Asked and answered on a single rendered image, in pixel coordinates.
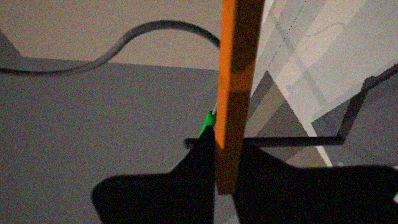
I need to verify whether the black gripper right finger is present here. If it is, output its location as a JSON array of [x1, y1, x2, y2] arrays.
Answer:
[[232, 139, 398, 224]]

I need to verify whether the orange handle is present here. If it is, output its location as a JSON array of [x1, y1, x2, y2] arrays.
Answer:
[[214, 0, 265, 196]]

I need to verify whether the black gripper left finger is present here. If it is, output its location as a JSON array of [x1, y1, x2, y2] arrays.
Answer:
[[91, 125, 215, 224]]

